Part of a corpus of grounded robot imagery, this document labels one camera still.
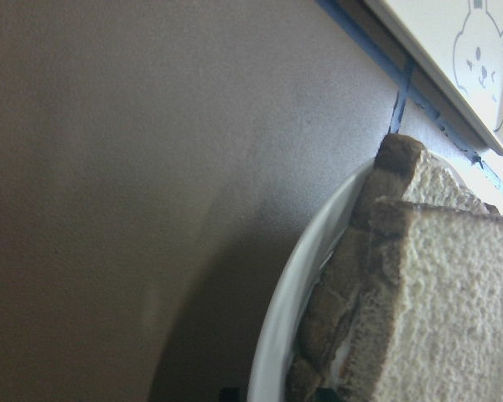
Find white round plate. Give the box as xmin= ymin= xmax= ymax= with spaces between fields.
xmin=246 ymin=150 xmax=470 ymax=402

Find cream bear tray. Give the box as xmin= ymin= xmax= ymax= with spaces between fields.
xmin=367 ymin=0 xmax=503 ymax=156

